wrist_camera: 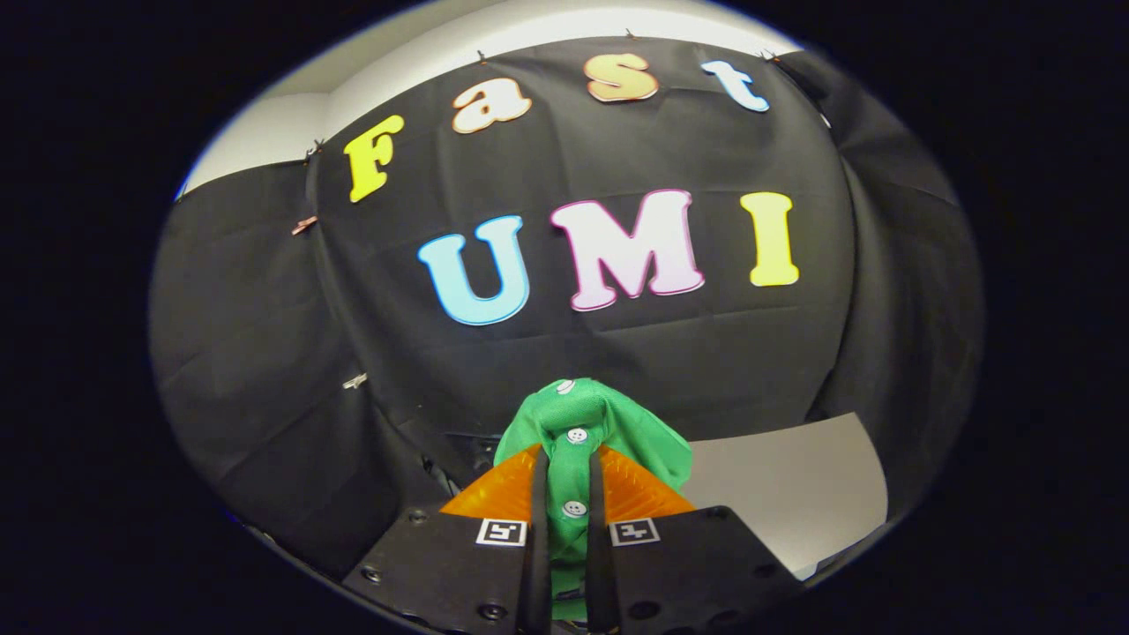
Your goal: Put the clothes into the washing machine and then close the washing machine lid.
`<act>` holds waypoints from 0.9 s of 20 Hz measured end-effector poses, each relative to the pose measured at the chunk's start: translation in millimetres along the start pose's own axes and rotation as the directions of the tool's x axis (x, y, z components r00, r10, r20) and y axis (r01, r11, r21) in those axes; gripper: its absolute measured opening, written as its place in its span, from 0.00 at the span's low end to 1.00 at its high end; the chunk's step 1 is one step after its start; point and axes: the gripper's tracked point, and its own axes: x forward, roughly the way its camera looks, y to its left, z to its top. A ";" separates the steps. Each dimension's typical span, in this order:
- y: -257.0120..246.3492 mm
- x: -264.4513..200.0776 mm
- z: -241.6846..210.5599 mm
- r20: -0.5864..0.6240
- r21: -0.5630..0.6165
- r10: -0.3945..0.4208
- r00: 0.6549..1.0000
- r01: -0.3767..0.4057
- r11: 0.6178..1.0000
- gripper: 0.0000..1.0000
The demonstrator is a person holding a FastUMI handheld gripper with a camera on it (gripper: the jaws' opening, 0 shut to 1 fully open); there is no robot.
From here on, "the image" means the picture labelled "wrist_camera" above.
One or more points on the copper clip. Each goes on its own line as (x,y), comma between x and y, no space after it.
(304,225)

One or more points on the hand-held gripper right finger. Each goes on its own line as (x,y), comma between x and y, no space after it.
(600,556)

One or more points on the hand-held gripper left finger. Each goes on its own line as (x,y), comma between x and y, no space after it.
(540,547)

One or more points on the dark grey washing machine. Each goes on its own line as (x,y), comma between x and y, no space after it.
(459,459)

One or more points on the silver clip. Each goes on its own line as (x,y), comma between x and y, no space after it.
(355,381)

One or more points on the black backdrop cloth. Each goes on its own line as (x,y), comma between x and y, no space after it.
(617,353)

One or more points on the green polo shirt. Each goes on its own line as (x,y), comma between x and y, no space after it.
(617,423)

